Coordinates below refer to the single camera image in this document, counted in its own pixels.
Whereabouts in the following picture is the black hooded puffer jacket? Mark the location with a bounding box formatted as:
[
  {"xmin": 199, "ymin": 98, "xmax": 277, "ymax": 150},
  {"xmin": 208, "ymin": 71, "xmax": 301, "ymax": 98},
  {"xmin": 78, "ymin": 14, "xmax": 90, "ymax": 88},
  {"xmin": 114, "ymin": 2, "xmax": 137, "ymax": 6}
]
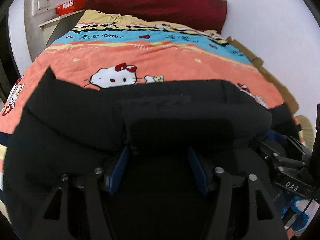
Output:
[{"xmin": 2, "ymin": 66, "xmax": 300, "ymax": 240}]

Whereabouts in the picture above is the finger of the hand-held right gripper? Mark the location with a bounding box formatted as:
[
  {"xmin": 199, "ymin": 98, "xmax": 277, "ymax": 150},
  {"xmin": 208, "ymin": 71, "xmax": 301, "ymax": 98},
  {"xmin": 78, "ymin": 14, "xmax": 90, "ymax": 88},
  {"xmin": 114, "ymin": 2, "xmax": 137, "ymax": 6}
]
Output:
[
  {"xmin": 259, "ymin": 140, "xmax": 307, "ymax": 168},
  {"xmin": 265, "ymin": 129, "xmax": 312, "ymax": 157}
]

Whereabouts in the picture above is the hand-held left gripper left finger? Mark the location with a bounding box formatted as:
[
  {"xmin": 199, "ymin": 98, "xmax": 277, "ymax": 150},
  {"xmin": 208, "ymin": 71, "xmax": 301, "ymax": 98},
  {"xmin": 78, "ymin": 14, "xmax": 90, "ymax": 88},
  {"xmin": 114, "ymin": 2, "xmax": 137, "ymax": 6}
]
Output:
[{"xmin": 32, "ymin": 146, "xmax": 131, "ymax": 240}]

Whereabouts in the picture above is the white bedside cabinet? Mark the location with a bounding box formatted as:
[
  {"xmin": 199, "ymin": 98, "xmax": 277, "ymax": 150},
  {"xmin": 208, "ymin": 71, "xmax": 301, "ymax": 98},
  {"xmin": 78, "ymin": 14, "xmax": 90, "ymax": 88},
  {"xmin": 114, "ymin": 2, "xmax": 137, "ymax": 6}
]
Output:
[{"xmin": 39, "ymin": 9, "xmax": 87, "ymax": 47}]

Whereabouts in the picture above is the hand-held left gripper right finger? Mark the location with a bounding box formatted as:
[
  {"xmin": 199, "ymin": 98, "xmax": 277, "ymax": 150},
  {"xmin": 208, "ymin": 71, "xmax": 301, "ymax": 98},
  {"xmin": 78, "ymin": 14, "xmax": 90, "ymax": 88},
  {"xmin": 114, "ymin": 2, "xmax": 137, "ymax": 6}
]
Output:
[{"xmin": 187, "ymin": 147, "xmax": 288, "ymax": 240}]

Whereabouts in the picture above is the red cardboard box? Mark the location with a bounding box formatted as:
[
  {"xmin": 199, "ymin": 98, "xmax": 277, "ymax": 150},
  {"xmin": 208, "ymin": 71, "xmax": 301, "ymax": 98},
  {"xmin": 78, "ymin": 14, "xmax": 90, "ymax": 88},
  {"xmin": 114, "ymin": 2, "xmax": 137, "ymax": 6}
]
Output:
[{"xmin": 55, "ymin": 0, "xmax": 87, "ymax": 16}]

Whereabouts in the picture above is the woven straw fan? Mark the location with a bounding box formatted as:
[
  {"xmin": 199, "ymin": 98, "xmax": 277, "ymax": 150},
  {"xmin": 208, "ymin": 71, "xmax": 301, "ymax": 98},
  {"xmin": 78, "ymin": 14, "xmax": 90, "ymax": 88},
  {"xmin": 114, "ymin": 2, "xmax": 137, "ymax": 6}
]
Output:
[{"xmin": 295, "ymin": 115, "xmax": 315, "ymax": 151}]

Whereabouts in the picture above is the dark red padded headboard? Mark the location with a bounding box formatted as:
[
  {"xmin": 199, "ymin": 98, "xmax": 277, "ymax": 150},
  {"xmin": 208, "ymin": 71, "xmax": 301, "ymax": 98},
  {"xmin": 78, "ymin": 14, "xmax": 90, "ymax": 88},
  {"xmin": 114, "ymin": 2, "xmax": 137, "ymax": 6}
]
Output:
[{"xmin": 85, "ymin": 0, "xmax": 228, "ymax": 34}]

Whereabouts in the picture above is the white and blue cloth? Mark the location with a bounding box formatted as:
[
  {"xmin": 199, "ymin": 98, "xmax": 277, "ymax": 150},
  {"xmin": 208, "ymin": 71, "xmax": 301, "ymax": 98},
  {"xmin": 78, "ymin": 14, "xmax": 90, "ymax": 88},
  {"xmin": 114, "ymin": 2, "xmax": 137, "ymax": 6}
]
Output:
[{"xmin": 279, "ymin": 194, "xmax": 319, "ymax": 238}]

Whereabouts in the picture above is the orange cartoon printed blanket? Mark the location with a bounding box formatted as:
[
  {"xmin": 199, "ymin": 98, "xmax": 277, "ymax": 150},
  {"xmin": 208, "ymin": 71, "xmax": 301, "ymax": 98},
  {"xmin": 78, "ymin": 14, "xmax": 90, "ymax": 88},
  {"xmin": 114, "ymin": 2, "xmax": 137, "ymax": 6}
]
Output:
[{"xmin": 0, "ymin": 9, "xmax": 302, "ymax": 180}]

